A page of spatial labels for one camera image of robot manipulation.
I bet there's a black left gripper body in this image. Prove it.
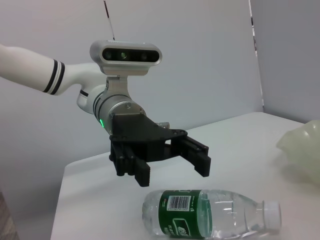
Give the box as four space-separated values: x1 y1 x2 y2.
108 113 189 164

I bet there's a clear green-label water bottle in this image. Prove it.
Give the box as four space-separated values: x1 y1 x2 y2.
141 188 283 240

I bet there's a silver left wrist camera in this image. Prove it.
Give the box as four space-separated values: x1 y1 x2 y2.
89 39 163 77

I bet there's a pale green glass fruit plate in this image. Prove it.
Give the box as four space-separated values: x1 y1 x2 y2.
275 119 320 186

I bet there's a thin dark camera cable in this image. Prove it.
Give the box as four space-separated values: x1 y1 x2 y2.
103 0 116 41

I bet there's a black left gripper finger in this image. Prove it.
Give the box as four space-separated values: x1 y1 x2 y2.
108 143 151 188
171 136 213 178

